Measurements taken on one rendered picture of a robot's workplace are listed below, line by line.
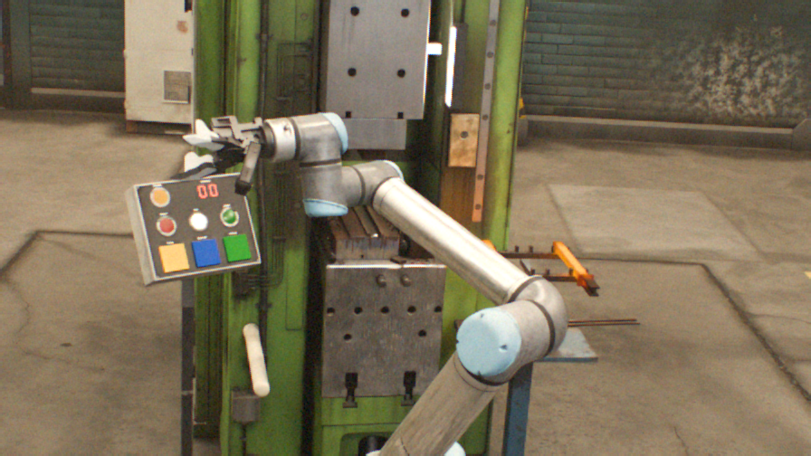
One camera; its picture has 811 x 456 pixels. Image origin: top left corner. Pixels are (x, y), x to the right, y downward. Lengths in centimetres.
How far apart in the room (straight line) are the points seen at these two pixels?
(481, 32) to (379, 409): 125
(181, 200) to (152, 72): 564
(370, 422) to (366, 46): 121
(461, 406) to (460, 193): 168
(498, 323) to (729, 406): 316
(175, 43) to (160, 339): 395
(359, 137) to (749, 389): 248
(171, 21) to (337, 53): 549
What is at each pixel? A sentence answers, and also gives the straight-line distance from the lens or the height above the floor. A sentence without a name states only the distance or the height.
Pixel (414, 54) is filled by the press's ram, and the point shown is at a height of 156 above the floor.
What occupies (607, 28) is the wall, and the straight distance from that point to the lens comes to 969.
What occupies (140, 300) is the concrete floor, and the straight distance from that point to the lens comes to 589.
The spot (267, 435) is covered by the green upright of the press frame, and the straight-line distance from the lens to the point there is 409.
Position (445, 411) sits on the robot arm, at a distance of 231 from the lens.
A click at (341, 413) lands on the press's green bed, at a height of 41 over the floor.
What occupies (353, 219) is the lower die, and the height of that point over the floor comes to 99.
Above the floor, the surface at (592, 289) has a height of 96.
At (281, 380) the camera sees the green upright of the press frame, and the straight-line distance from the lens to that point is 401.
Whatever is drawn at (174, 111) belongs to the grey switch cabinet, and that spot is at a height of 19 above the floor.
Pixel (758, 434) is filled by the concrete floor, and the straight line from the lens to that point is 504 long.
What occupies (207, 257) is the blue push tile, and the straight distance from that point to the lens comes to 345.
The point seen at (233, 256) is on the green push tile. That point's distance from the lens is 349.
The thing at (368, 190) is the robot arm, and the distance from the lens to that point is 257.
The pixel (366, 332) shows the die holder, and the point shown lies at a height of 69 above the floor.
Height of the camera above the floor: 214
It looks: 18 degrees down
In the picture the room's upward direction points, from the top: 4 degrees clockwise
